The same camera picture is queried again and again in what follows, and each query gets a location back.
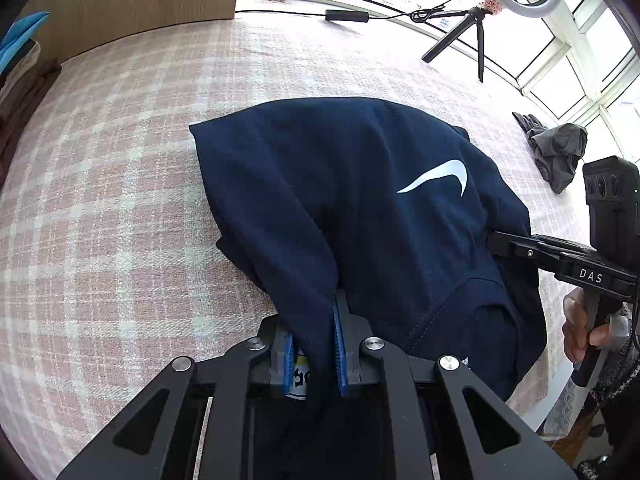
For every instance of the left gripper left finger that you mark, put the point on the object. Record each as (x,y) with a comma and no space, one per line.
(278,364)

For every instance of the pink plaid bed sheet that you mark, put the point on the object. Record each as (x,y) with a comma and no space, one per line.
(109,267)

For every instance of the person's right hand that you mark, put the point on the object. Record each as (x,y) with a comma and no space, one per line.
(577,337)

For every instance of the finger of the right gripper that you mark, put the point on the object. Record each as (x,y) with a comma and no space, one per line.
(520,248)

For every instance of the navy blue hoodie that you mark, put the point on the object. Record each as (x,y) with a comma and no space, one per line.
(385,204)

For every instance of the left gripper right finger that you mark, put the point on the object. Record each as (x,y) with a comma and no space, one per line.
(359,371)

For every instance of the grey crumpled garment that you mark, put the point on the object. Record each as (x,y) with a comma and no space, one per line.
(556,150)

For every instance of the person's right forearm sleeve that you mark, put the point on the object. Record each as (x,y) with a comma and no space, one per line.
(617,393)

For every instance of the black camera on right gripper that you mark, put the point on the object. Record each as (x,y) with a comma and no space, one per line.
(612,196)

